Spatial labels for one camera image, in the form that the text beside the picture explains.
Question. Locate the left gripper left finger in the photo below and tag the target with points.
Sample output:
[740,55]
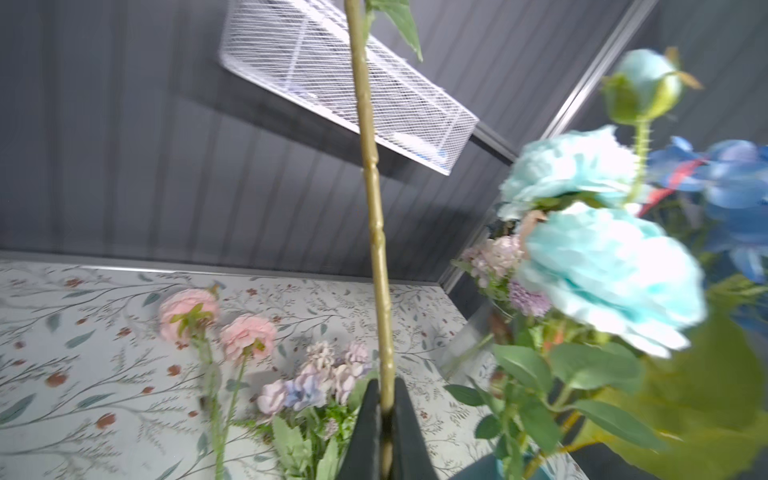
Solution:
[362,459]

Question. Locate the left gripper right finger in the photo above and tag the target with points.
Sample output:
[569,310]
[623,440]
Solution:
[411,459]

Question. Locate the mixed pastel flower bunch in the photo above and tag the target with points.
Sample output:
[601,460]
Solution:
[309,419]

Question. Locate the pink peony stem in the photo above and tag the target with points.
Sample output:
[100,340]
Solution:
[189,318]

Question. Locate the pale blue white flower stem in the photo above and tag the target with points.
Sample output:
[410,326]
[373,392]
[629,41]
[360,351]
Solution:
[575,201]

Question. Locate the red gerbera flower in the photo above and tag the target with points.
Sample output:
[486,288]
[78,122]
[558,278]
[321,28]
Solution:
[358,29]

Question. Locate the clear ribbed glass vase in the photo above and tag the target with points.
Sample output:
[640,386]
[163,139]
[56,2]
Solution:
[467,356]

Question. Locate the blue ceramic vase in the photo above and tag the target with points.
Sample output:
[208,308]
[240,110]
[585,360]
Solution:
[486,468]

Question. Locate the pastel pink lilac bouquet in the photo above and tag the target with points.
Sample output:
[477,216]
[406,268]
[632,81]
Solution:
[492,264]

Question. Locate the blue hydrangea flower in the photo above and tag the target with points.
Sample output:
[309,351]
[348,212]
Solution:
[706,402]

